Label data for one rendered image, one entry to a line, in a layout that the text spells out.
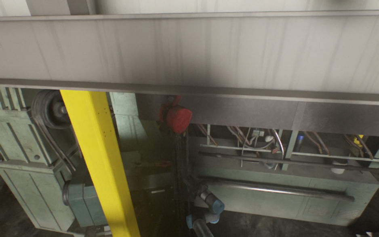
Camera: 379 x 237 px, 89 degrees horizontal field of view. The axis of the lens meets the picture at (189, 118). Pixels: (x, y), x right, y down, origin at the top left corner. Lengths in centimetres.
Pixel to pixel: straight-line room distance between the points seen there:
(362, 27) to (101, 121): 77
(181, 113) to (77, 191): 95
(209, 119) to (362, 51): 123
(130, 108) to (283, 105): 130
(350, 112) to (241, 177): 102
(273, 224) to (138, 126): 167
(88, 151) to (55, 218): 164
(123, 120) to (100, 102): 125
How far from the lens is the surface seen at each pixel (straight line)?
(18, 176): 218
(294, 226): 245
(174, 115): 105
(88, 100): 69
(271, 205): 230
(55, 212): 232
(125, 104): 187
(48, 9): 69
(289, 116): 172
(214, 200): 130
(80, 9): 68
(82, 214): 177
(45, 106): 158
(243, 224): 230
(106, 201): 100
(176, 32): 56
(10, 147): 207
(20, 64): 88
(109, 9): 111
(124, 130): 204
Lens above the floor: 190
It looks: 29 degrees down
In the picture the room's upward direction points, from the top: 1 degrees counter-clockwise
